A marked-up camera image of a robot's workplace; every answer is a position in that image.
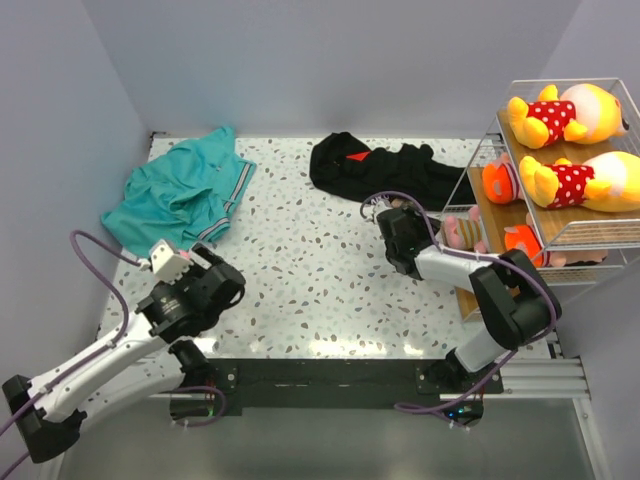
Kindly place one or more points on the teal striped-trim shirt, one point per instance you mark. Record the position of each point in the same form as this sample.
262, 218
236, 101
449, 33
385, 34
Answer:
187, 195

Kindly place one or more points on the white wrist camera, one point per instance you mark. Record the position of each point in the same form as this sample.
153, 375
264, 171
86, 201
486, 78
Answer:
370, 210
166, 262

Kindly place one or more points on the black-haired doll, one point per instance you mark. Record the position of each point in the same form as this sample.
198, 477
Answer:
500, 181
524, 237

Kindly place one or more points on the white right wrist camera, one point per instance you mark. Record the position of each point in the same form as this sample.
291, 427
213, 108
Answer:
370, 210

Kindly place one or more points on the aluminium frame rail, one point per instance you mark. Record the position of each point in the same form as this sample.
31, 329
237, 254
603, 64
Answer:
527, 378

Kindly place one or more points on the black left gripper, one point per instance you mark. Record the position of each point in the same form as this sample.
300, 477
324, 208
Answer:
204, 253

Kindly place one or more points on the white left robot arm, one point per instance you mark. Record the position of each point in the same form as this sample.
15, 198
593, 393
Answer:
152, 351

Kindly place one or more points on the yellow polka-dot plush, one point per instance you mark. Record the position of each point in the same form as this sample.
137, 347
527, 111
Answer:
608, 182
583, 114

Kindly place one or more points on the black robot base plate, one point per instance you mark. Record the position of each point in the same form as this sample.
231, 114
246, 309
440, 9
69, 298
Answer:
332, 383

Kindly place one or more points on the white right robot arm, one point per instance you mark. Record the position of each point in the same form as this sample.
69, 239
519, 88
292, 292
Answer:
514, 302

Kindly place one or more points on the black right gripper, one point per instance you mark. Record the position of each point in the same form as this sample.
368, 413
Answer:
418, 220

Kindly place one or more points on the white wire wooden shelf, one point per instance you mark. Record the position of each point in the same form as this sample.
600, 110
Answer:
574, 228

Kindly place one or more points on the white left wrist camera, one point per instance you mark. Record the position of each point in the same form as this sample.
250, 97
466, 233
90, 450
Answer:
166, 262

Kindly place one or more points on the black printed shirt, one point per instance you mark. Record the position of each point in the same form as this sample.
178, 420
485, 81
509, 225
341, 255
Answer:
344, 166

